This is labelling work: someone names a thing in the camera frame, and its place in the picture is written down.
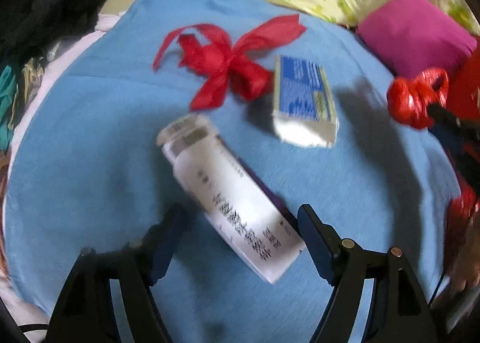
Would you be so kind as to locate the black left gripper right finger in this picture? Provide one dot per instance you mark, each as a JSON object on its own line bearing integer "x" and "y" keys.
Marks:
{"x": 342, "y": 267}

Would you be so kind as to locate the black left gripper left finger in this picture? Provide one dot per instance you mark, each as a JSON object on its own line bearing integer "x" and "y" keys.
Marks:
{"x": 144, "y": 266}

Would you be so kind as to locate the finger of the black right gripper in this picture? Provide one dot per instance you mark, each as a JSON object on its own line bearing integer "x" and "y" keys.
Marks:
{"x": 467, "y": 130}

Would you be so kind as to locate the red plastic bag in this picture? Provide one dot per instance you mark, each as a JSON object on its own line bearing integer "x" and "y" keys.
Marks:
{"x": 408, "y": 99}

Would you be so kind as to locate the red shopping bag with lettering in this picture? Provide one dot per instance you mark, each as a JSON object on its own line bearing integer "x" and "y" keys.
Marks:
{"x": 463, "y": 93}

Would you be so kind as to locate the white purple long box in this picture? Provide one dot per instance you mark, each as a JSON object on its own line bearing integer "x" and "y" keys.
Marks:
{"x": 250, "y": 218}

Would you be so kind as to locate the magenta pillow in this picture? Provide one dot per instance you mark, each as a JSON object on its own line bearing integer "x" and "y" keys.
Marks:
{"x": 410, "y": 36}

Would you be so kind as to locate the blue white carton box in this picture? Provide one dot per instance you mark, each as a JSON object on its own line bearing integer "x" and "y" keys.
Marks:
{"x": 303, "y": 109}

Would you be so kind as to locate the red ribbon bow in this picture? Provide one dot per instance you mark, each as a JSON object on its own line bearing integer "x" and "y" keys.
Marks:
{"x": 208, "y": 51}

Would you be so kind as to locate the teal cloth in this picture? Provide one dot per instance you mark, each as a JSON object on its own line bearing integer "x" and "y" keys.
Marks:
{"x": 8, "y": 93}

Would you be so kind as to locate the black clothing pile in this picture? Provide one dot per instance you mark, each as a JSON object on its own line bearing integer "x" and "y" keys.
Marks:
{"x": 28, "y": 26}

